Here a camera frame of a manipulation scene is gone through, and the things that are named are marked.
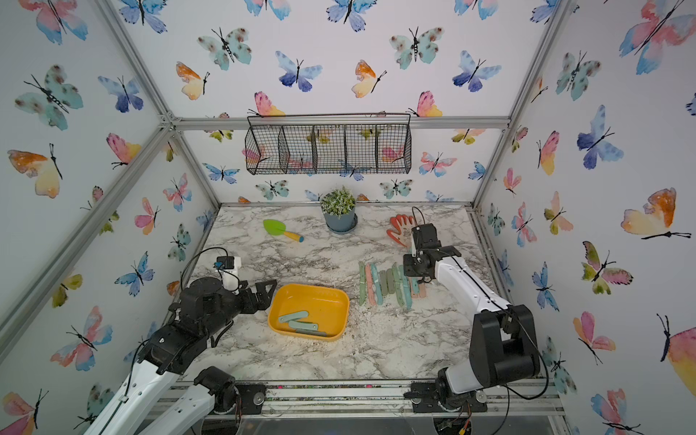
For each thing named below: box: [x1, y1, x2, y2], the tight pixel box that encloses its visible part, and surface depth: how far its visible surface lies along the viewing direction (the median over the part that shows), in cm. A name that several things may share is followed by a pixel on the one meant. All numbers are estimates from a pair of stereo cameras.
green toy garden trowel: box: [262, 219, 305, 243], surface depth 114 cm
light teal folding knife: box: [279, 310, 310, 324], surface depth 90 cm
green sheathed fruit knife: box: [358, 261, 367, 306], surface depth 98 cm
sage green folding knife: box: [378, 270, 388, 297], surface depth 100 cm
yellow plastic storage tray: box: [268, 283, 350, 340], surface depth 91 cm
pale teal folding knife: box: [288, 320, 319, 331], surface depth 88 cm
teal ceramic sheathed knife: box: [371, 263, 384, 306], surface depth 98 cm
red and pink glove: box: [386, 213, 416, 248], surface depth 113 cm
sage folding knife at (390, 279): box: [386, 268, 397, 295], surface depth 98 cm
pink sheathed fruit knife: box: [366, 262, 377, 307], surface depth 98 cm
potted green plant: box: [320, 185, 358, 233], surface depth 103 cm
